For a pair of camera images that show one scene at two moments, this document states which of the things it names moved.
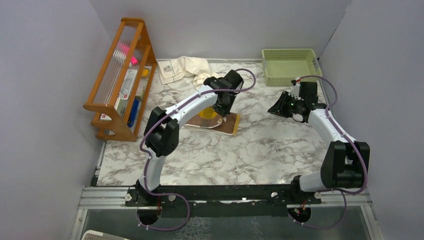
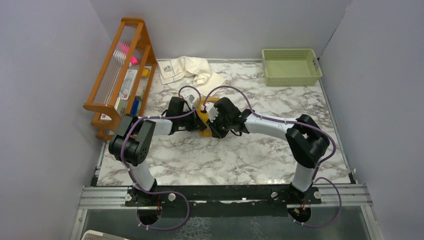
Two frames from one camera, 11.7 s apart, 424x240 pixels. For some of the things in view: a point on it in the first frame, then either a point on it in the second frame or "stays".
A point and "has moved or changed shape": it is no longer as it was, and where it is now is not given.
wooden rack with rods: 119,97 stays
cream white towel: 178,68 stays
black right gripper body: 295,103 to 221,126
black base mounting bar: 258,200 stays
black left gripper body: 226,106 to 189,122
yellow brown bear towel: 209,119 has moved or changed shape
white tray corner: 93,235 stays
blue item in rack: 133,112 stays
